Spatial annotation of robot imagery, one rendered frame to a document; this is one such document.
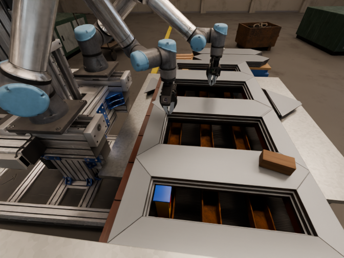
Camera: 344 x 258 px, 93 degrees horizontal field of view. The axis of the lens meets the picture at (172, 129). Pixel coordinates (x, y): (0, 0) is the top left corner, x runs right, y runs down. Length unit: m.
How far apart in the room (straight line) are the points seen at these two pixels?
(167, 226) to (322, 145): 0.98
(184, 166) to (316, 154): 0.75
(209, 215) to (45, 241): 0.60
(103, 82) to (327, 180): 1.34
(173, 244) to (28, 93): 0.61
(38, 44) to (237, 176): 0.78
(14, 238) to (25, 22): 0.50
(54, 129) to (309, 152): 1.25
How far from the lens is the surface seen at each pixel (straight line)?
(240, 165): 0.78
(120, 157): 1.04
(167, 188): 0.65
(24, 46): 0.61
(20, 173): 2.02
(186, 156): 0.75
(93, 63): 1.17
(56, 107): 0.82
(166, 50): 0.73
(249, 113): 1.07
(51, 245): 0.49
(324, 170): 1.13
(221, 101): 1.13
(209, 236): 0.62
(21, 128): 0.87
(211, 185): 0.71
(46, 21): 0.60
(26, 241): 0.53
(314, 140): 1.28
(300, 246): 0.71
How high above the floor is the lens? 1.46
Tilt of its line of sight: 43 degrees down
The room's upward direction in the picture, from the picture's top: 1 degrees counter-clockwise
